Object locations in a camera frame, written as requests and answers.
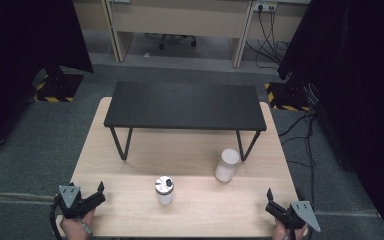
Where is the black curtain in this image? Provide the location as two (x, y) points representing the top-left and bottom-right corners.
(0, 0), (95, 155)
(277, 0), (384, 240)

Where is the person's left hand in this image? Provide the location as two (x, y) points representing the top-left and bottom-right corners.
(59, 209), (96, 240)

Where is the white power socket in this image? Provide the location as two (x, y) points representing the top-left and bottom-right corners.
(253, 0), (278, 13)

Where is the glass shaker jar metal lid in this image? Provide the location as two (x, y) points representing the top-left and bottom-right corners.
(154, 175), (175, 206)

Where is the black office chair base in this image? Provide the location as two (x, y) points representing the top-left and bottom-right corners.
(144, 32), (198, 51)

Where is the white cylindrical jar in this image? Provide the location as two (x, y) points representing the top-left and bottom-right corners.
(214, 148), (240, 183)

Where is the thin grey cord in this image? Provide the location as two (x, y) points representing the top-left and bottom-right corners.
(79, 218), (95, 240)

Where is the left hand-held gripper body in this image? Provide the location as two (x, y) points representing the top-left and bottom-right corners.
(53, 184), (106, 220)

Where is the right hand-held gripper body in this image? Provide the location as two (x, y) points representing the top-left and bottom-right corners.
(264, 199), (322, 233)

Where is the beige wooden desk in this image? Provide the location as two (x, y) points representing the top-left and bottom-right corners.
(72, 0), (312, 69)

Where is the black floor cables bundle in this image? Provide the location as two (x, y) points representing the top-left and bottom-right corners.
(245, 6), (292, 70)

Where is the black stand base striped tape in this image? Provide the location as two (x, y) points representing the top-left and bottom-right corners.
(29, 64), (85, 104)
(264, 70), (316, 112)

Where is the person's right hand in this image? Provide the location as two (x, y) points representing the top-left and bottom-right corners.
(272, 219), (309, 240)

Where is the black low shelf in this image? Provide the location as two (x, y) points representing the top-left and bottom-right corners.
(103, 80), (268, 162)

